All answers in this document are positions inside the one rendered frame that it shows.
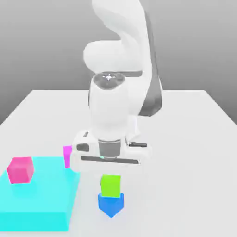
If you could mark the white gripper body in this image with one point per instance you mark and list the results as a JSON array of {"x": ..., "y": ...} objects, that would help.
[{"x": 111, "y": 166}]

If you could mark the small pink cube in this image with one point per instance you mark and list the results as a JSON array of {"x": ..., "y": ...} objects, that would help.
[{"x": 19, "y": 171}]

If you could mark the small blue cube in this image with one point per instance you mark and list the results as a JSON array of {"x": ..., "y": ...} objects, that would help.
[{"x": 110, "y": 206}]

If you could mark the small magenta cube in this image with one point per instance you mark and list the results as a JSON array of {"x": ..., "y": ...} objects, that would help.
[{"x": 67, "y": 156}]

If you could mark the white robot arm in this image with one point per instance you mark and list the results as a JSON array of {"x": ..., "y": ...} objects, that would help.
[{"x": 109, "y": 103}]

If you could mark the large cyan box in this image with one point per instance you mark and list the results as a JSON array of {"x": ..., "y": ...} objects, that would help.
[{"x": 42, "y": 200}]

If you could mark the small green cube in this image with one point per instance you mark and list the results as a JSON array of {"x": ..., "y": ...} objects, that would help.
[{"x": 110, "y": 186}]

